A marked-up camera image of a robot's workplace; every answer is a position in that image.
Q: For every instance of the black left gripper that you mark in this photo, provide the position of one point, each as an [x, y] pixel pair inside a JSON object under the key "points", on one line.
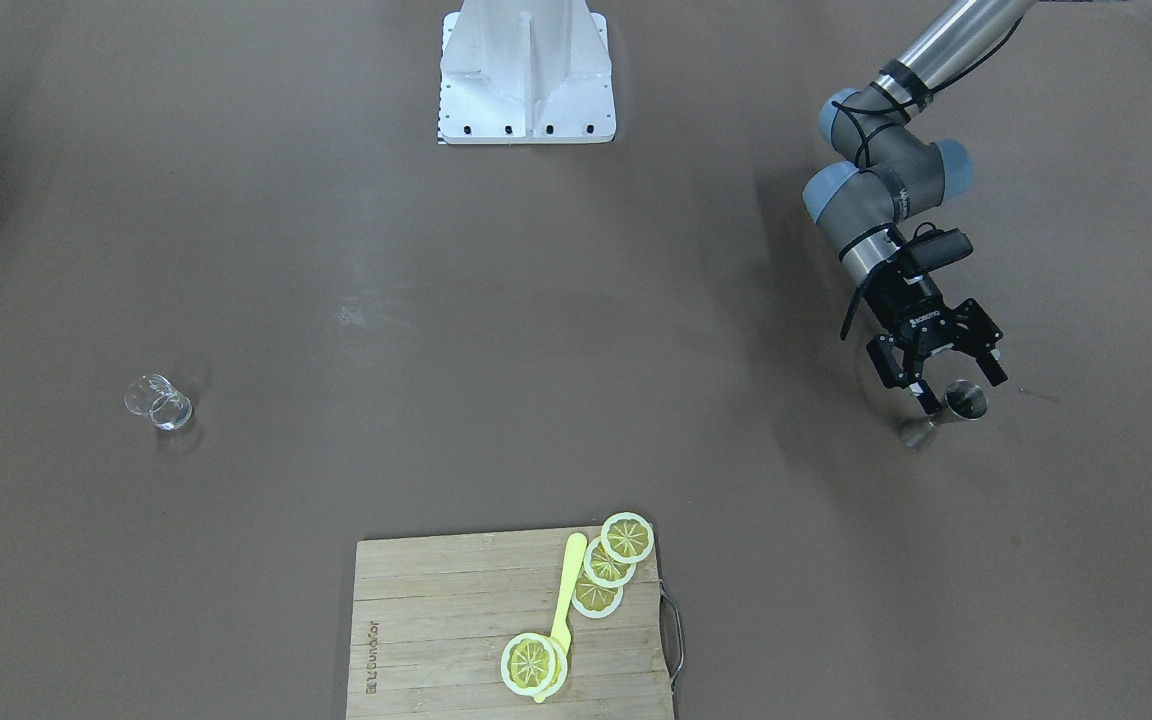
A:
{"points": [[915, 305]]}

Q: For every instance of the steel jigger measuring cup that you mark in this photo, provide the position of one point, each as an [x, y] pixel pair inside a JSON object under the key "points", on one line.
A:
{"points": [[963, 401]]}

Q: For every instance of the clear glass beaker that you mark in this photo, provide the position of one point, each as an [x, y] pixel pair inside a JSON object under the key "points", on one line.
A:
{"points": [[156, 399]]}

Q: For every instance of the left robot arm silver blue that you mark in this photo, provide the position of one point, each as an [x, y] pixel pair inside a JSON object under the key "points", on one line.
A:
{"points": [[886, 176]]}

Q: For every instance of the lemon slice at corner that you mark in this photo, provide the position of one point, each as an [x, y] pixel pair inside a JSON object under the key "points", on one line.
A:
{"points": [[627, 537]]}

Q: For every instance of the yellow plastic knife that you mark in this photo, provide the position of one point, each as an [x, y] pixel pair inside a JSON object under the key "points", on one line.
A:
{"points": [[559, 635]]}

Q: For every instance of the lemon slice on knife end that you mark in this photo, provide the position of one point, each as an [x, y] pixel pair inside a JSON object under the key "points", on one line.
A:
{"points": [[533, 666]]}

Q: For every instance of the bamboo cutting board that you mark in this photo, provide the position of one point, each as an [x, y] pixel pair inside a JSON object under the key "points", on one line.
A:
{"points": [[431, 617]]}

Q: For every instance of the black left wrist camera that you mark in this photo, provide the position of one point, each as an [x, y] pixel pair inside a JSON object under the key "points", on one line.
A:
{"points": [[932, 250]]}

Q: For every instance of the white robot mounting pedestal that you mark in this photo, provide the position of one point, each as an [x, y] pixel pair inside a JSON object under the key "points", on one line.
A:
{"points": [[525, 73]]}

